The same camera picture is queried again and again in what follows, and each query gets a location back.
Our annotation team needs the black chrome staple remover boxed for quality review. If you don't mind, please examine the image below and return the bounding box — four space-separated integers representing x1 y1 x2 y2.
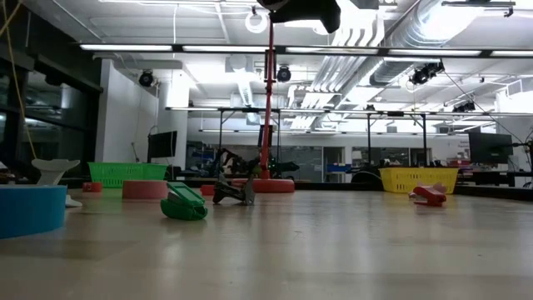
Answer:
212 173 256 206

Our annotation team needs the pink tape roll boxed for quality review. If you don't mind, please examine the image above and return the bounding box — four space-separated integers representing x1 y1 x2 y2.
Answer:
122 179 169 200

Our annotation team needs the light blue tape roll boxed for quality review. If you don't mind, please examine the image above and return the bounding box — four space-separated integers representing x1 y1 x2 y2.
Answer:
0 185 68 239

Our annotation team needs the red staple remover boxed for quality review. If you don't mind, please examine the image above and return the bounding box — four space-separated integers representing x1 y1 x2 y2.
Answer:
408 181 447 208

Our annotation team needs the green mini stapler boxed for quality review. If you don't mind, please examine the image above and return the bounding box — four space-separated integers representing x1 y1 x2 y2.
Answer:
160 182 209 221

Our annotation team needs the white staple remover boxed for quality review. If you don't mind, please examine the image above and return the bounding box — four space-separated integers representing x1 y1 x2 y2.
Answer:
31 157 83 208

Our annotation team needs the blue storage bin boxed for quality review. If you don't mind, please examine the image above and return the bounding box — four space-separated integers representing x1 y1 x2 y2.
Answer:
326 162 353 174

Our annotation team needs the person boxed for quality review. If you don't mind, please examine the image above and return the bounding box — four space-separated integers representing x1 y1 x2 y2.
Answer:
220 148 262 178

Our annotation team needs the black chair back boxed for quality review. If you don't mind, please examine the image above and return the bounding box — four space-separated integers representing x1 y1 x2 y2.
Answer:
351 170 384 184

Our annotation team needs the red pole stand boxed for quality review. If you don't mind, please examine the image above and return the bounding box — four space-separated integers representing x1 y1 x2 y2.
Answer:
231 20 296 193

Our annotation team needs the long ceiling light bar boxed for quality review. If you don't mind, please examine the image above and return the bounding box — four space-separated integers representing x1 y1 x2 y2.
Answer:
78 42 533 58

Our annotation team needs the black computer monitor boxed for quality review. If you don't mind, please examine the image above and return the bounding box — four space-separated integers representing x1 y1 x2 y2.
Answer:
468 132 514 164
147 130 178 163

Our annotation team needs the yellow plastic basket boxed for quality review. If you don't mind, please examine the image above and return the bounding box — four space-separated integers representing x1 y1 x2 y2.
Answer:
379 167 460 194

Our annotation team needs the green plastic basket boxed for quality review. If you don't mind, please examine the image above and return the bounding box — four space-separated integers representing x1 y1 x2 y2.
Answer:
87 162 168 188

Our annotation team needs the white ring coil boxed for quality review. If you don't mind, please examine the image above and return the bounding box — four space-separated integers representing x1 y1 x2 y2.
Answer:
244 10 269 34

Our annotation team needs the silver ventilation duct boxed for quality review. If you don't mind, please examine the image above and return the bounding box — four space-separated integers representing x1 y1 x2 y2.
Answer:
368 0 484 87

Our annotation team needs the black ceiling camera rig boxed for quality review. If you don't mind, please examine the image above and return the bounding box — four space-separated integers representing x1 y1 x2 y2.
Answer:
410 60 446 86

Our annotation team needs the black metal workstation frame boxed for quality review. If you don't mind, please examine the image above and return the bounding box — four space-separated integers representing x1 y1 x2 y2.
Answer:
166 107 367 168
366 110 430 168

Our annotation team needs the yellow hanging cable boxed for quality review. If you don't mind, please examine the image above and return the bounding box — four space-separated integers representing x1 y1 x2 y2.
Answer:
2 0 38 159

